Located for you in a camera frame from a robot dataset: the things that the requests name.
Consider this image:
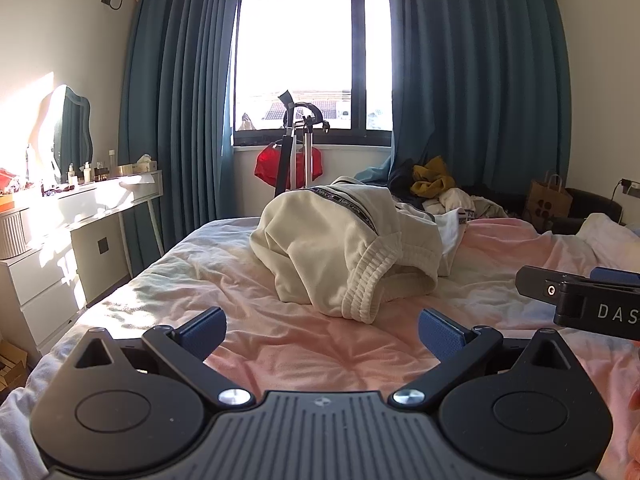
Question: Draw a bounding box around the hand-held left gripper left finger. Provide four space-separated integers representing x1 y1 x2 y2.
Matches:
62 306 256 409

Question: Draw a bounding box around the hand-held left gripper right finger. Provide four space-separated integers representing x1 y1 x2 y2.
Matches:
391 307 583 409

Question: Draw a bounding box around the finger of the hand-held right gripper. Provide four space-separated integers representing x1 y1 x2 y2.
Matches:
516 265 592 307
589 267 640 287

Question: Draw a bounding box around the cream sweatshirt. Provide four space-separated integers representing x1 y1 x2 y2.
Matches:
249 176 445 324

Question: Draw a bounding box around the clothes rack stand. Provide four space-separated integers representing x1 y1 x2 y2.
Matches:
273 89 332 197

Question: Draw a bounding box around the white duvet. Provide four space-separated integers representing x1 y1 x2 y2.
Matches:
577 212 640 262

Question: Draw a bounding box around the black chair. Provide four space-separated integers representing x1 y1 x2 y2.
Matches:
547 187 624 236

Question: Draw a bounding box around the brown paper bag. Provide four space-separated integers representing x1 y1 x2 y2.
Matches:
524 170 574 234

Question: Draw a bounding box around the white striped-band shirt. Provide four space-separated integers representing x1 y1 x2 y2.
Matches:
434 208 477 277

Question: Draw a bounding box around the pink bed blanket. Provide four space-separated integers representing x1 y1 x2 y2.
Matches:
0 216 640 480

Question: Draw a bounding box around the white crumpled garment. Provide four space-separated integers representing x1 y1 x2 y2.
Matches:
424 187 512 222

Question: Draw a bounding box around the yellow garment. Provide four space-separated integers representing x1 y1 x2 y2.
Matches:
410 156 457 199

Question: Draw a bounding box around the dark cloth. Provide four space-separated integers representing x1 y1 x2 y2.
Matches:
387 159 426 202

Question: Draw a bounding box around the white dressing table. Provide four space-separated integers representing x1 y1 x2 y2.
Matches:
47 169 166 307

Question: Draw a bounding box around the white drawer cabinet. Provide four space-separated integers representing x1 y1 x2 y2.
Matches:
0 247 87 362

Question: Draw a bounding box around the tissue box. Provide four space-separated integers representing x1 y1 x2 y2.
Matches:
117 154 159 178

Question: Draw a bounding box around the red cloth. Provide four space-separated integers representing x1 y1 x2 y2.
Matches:
254 142 324 187

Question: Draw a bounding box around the cardboard box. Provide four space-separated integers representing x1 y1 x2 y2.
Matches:
0 339 29 393

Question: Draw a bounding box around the white ribbed container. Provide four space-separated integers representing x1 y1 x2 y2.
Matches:
0 209 27 260

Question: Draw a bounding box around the teal curtain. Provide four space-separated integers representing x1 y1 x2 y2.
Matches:
384 0 574 222
116 0 247 282

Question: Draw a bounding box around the wavy-framed mirror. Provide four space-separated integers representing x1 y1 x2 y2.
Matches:
30 84 95 184

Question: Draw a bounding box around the window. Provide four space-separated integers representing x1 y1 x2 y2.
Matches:
231 0 394 149

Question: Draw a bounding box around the wall socket with charger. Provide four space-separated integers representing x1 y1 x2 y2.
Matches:
612 177 640 223

